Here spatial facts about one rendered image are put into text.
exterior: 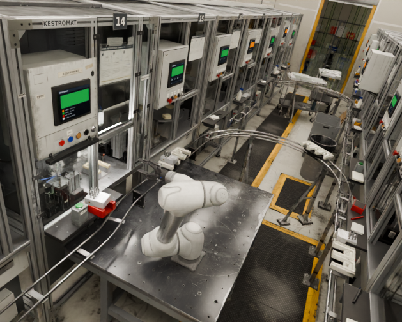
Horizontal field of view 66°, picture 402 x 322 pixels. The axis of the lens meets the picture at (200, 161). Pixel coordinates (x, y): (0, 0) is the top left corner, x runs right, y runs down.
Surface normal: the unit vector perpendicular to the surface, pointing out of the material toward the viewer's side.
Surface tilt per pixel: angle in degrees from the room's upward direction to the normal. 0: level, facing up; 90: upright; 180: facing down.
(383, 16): 90
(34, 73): 90
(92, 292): 0
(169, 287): 0
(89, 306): 0
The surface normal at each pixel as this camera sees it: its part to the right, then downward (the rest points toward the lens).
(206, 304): 0.15, -0.86
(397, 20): -0.42, 0.40
